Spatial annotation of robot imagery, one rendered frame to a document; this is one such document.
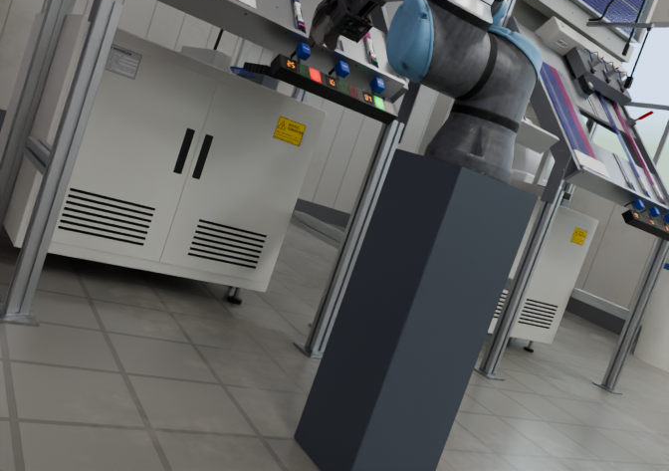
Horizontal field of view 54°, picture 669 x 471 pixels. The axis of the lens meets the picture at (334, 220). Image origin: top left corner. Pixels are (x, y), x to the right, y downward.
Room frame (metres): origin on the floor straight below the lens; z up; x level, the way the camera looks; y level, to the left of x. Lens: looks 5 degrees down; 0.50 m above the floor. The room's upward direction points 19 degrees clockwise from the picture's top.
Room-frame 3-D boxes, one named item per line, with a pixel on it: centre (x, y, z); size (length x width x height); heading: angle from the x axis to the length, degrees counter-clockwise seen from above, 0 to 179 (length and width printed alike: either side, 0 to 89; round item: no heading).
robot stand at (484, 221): (1.12, -0.18, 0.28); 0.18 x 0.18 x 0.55; 32
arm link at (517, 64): (1.11, -0.18, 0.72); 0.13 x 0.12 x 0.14; 117
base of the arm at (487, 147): (1.12, -0.18, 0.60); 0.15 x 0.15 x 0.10
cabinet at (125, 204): (1.96, 0.59, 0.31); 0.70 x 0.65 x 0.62; 126
